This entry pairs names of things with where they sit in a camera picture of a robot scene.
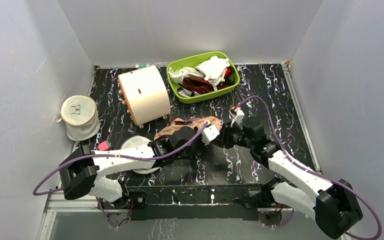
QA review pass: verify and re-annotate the floral mesh laundry bag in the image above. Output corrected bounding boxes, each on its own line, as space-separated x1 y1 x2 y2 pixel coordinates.
153 116 222 140

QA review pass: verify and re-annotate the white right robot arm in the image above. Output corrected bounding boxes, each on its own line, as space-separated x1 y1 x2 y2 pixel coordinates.
202 118 363 239

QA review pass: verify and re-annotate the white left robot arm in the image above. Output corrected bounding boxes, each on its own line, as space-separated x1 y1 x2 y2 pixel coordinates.
57 121 220 208

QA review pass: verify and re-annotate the white cylindrical mesh laundry bag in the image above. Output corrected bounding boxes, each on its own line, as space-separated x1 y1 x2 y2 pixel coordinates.
57 95 100 142

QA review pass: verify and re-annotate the dark red garment in basket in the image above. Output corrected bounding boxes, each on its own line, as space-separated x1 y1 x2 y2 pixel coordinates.
180 77 229 97

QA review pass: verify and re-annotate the green plastic basket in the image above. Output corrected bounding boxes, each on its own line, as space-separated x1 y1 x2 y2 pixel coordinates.
166 51 240 104

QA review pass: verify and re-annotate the white cloth in basket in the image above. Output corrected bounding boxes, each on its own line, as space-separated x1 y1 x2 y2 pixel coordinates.
195 56 230 91

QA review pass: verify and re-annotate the cream toy washing machine drum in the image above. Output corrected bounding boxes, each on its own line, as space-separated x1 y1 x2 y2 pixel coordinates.
117 65 171 128

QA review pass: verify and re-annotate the pink and grey small block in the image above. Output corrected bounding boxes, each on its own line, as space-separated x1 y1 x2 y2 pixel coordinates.
97 140 112 151

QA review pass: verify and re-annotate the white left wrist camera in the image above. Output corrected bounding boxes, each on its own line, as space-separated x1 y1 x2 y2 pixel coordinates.
201 120 220 146

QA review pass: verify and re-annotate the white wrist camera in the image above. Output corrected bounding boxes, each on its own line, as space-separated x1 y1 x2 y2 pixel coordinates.
201 120 220 146
229 106 245 127

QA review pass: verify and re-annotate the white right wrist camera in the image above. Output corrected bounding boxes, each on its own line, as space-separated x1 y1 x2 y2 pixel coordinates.
229 106 245 127

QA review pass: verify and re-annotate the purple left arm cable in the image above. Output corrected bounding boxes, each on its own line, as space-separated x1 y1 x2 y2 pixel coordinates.
32 121 211 196

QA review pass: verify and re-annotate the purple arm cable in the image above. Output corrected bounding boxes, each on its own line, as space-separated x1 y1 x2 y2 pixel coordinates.
32 121 211 196
236 95 383 240

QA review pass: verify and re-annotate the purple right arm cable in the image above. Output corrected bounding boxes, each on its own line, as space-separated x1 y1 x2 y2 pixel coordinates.
236 95 383 240

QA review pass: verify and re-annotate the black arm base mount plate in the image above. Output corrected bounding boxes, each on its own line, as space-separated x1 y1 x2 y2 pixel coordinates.
97 183 284 222

